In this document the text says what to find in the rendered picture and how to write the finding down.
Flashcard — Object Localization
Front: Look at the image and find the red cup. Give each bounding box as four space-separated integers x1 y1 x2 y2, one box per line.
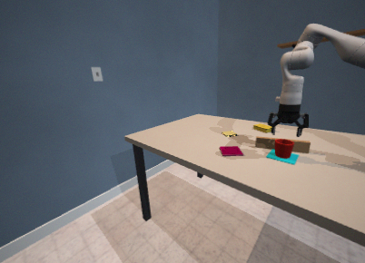
275 139 294 159

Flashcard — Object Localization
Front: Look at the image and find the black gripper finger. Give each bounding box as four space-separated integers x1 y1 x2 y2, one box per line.
291 113 309 137
268 112 287 135

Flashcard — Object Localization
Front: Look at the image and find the yellow sponge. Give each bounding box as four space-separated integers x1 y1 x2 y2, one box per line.
253 123 271 132

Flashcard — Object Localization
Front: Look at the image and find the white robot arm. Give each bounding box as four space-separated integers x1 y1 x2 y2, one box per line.
275 24 365 105

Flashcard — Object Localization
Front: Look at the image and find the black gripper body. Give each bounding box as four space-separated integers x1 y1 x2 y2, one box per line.
277 104 301 123

